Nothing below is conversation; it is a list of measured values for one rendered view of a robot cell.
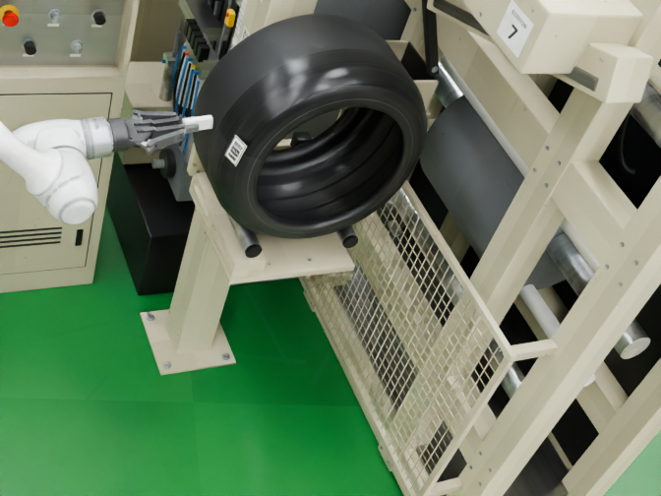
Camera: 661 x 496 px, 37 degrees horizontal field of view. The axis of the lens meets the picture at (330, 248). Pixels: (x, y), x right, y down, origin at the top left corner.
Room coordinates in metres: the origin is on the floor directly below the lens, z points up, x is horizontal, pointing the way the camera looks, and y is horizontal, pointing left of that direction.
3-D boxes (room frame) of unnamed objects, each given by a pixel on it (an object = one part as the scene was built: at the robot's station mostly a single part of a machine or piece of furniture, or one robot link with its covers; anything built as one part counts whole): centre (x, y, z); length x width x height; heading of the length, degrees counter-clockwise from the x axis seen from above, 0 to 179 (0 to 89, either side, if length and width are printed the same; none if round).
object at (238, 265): (1.93, 0.28, 0.83); 0.36 x 0.09 x 0.06; 38
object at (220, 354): (2.20, 0.35, 0.01); 0.27 x 0.27 x 0.02; 38
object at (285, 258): (2.01, 0.17, 0.80); 0.37 x 0.36 x 0.02; 128
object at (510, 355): (2.03, -0.23, 0.65); 0.90 x 0.02 x 0.70; 38
